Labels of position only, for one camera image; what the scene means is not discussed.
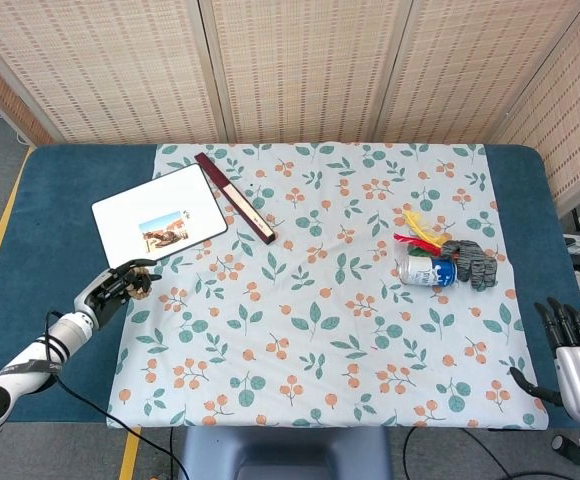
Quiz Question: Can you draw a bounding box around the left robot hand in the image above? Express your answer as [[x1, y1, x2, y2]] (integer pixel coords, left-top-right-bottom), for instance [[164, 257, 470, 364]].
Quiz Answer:
[[73, 258, 163, 331]]

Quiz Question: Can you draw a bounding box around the small brown object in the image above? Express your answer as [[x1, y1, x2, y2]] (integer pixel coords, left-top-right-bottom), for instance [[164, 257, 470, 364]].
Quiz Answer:
[[128, 267, 154, 300]]

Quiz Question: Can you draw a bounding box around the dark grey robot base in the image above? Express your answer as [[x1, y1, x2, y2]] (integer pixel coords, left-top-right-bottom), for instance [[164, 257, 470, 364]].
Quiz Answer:
[[178, 425, 394, 480]]

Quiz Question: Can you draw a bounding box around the grey knitted glove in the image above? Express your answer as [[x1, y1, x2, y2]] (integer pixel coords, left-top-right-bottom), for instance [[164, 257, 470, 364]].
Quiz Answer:
[[440, 239, 499, 291]]

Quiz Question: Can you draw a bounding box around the long maroon fan box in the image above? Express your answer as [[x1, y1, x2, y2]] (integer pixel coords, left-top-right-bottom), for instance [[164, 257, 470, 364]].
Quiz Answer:
[[193, 151, 277, 246]]

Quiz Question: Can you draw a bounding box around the blue and white drink can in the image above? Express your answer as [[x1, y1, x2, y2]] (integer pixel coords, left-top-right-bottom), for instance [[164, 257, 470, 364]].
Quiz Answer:
[[397, 253, 458, 288]]

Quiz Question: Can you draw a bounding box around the floral print tablecloth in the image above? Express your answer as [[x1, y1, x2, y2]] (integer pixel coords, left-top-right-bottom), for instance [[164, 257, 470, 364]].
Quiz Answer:
[[105, 142, 551, 431]]

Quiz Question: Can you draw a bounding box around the yellow and red feather shuttlecock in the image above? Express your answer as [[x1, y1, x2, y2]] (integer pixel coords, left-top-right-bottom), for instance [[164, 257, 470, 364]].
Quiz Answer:
[[393, 209, 454, 259]]

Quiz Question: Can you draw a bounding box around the woven bamboo folding screen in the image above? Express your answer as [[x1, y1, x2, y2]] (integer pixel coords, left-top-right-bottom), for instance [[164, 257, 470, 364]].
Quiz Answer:
[[0, 0, 580, 216]]

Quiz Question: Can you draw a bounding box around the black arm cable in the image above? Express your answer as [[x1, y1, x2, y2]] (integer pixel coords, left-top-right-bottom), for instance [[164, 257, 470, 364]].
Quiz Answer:
[[43, 310, 191, 480]]

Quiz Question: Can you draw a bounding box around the white board with black frame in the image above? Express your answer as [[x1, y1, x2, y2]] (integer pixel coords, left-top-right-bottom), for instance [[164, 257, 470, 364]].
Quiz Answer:
[[91, 163, 229, 270]]

